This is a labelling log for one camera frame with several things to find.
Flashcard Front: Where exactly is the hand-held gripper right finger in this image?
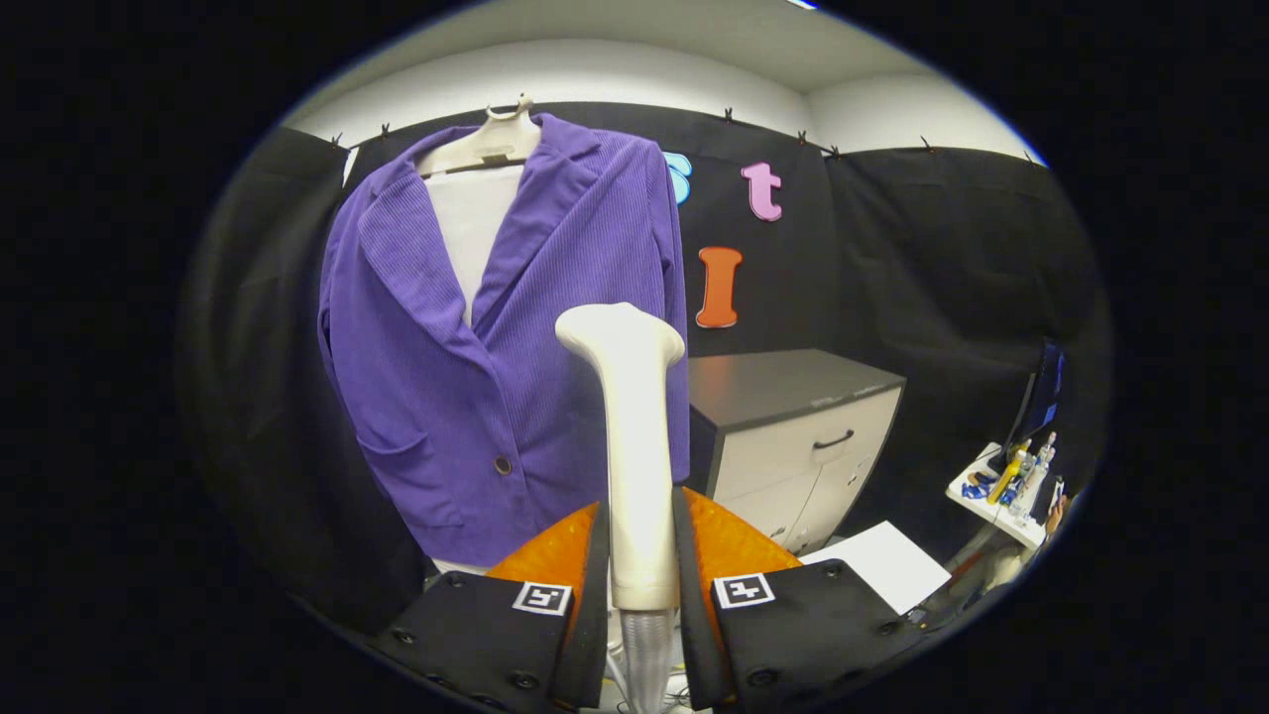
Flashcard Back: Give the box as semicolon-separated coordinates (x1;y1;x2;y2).
672;486;933;713

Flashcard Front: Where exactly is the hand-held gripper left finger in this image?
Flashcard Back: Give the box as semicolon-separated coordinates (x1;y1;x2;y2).
369;501;611;713

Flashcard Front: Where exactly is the white garment steamer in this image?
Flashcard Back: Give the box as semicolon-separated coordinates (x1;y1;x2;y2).
553;302;687;714

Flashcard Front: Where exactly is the purple corduroy jacket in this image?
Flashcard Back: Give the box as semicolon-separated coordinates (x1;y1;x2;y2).
317;112;692;568

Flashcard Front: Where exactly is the cream clothes hanger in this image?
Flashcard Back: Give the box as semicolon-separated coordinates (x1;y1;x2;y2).
414;94;543;179

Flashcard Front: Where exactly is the grey cabinet with dark top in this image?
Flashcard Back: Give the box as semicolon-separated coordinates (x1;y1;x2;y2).
687;347;906;556

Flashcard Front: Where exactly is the white paper sheet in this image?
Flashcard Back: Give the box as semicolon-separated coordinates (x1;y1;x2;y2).
798;521;953;616

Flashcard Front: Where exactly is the white side table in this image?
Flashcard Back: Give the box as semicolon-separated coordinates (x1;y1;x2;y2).
945;441;1067;551

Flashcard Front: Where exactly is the dark computer monitor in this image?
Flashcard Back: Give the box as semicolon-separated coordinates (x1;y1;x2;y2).
1001;339;1067;467

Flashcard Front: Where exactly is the row of black cloth clips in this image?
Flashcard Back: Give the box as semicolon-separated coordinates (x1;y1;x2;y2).
332;104;1032;165

